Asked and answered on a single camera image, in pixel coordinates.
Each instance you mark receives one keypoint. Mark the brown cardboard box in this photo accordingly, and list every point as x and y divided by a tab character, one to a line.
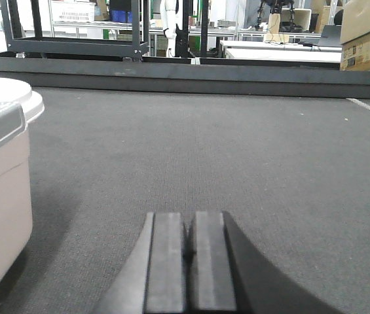
355	36

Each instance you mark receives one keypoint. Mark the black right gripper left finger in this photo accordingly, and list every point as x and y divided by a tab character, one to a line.
152	280

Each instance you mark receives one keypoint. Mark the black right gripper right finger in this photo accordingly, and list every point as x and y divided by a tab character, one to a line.
229	274

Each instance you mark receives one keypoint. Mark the white work table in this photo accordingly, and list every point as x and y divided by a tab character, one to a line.
260	51

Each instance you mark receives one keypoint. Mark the white lidded plastic bin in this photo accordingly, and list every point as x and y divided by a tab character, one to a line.
19	107

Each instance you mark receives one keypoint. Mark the black metal rack frame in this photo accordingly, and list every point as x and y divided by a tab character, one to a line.
134	49

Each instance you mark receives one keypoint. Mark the white humanoid robot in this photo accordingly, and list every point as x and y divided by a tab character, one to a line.
169	13

